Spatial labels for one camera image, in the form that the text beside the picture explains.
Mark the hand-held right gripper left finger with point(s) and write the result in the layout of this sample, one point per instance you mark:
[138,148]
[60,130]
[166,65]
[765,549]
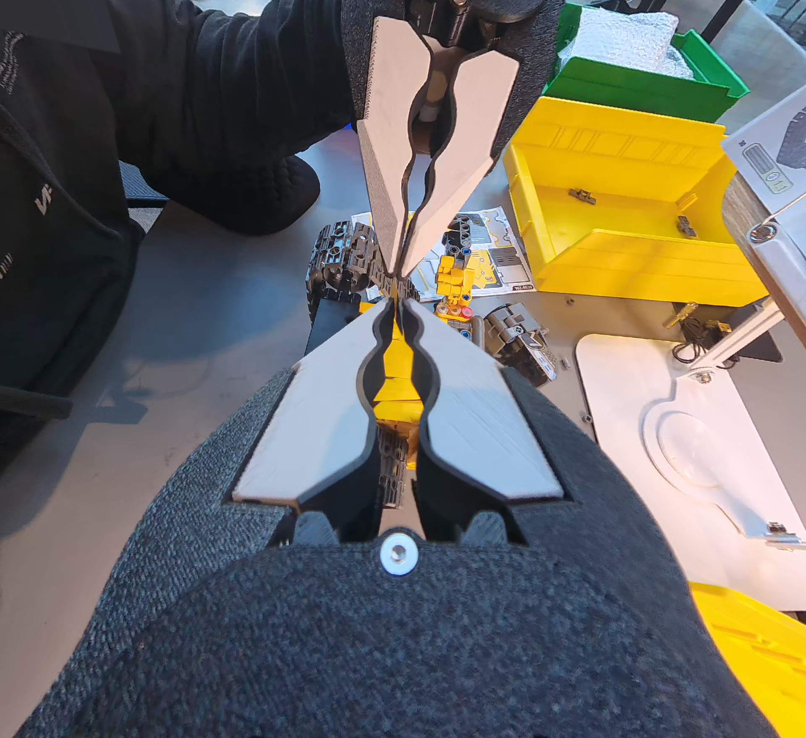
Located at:
[302,436]

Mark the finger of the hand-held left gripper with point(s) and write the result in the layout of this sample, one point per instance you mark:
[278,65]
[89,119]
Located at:
[478,121]
[387,121]

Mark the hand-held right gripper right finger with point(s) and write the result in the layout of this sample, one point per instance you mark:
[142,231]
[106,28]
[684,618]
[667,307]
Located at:
[485,436]

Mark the yellow brick toy robot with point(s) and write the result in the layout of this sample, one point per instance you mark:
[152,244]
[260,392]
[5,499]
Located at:
[340,259]

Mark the printed sticker sheet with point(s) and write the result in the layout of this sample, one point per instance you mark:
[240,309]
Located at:
[497,272]

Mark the person's left forearm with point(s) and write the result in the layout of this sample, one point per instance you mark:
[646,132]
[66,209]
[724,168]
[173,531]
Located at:
[252,77]

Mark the grey desk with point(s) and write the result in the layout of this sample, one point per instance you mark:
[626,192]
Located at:
[220,322]

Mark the dark grey brick piece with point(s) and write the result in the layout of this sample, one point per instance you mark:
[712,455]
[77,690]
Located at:
[582,195]
[686,226]

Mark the white book stand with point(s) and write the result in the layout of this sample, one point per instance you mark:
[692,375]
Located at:
[629,385]

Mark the green plastic storage bin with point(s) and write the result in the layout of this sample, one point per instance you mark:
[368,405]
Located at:
[629,93]

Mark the white bubble wrap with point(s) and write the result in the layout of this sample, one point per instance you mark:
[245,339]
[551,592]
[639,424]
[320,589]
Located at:
[623,39]

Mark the yellow plastic storage bin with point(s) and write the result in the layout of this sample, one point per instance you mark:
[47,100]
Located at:
[629,259]
[755,656]

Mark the open instruction booklet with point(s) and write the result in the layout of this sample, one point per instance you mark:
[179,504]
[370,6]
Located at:
[755,153]

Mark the person's black printed hoodie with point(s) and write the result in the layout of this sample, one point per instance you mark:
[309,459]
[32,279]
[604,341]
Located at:
[50,247]

